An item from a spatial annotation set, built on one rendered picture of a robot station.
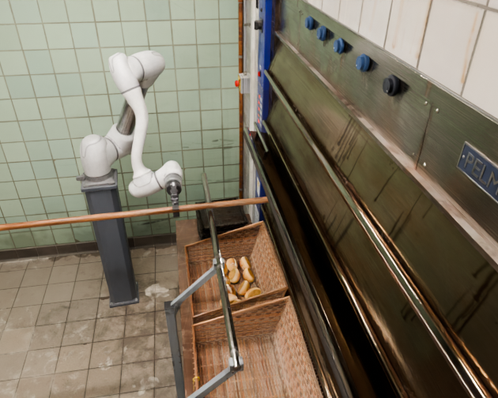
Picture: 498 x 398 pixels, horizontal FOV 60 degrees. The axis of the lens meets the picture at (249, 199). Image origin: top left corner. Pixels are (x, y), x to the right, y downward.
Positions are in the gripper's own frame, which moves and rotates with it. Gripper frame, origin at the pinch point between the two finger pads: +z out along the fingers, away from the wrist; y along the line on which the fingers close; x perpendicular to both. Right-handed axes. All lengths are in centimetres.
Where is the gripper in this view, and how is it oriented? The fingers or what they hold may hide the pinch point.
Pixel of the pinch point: (175, 208)
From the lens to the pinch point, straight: 205.6
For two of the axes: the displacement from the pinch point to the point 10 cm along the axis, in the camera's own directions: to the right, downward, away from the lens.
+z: 1.9, 5.5, -8.1
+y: -0.1, 8.3, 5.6
